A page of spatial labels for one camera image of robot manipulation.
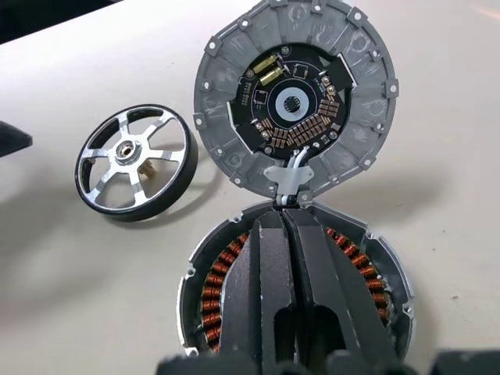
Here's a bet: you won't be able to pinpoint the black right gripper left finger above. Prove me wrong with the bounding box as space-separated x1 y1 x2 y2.
216 209 305 355

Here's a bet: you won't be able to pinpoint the silver spoked rotor black rim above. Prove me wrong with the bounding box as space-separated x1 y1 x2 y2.
73 103 199 224

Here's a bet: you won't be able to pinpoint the grey motor lid circuit board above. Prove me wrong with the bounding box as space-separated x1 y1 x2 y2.
193 0 400 210

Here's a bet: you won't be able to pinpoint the white motor wires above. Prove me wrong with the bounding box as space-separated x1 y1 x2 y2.
275 150 309 210

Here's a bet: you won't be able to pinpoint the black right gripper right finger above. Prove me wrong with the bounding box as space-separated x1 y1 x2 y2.
283 208 400 355

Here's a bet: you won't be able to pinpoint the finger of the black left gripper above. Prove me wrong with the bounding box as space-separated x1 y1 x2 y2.
0 120 34 159

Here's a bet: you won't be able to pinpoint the motor housing with copper coils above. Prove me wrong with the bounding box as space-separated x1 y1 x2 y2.
177 197 415 359

